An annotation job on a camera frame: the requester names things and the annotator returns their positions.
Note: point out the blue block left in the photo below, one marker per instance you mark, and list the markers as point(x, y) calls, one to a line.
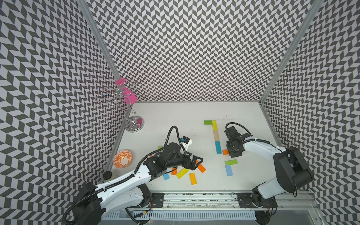
point(166, 176)

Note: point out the light blue block right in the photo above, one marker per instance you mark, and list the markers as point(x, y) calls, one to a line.
point(229, 170)

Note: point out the black round puck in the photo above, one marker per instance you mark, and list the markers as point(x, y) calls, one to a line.
point(107, 175)

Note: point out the yellow-orange block lower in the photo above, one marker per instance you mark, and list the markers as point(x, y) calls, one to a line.
point(193, 179)

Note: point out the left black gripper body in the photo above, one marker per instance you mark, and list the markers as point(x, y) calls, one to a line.
point(186, 164)

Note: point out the pink wire jewelry stand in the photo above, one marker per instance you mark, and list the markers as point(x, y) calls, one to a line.
point(122, 93)

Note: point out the metal base rail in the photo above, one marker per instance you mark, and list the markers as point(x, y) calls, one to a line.
point(222, 205)

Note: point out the orange patterned plate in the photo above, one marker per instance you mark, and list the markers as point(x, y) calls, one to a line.
point(122, 159)

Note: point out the yellow block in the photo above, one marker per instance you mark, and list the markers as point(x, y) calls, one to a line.
point(214, 125)

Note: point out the light green block right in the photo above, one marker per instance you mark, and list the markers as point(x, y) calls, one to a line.
point(231, 162)

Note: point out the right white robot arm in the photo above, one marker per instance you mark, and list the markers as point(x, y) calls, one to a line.
point(292, 170)

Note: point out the natural wood block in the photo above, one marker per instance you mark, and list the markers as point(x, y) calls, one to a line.
point(216, 135)

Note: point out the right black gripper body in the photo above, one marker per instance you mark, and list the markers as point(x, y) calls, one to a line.
point(234, 152)

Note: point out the yellow-green long block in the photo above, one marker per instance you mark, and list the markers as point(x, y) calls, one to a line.
point(182, 172)

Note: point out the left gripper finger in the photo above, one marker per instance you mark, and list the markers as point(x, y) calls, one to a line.
point(197, 160)
point(193, 166)

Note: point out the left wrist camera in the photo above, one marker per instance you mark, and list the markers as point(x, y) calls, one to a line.
point(186, 141)

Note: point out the teal block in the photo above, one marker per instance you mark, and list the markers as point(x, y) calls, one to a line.
point(218, 147)

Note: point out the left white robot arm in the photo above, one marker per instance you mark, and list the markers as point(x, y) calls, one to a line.
point(93, 202)

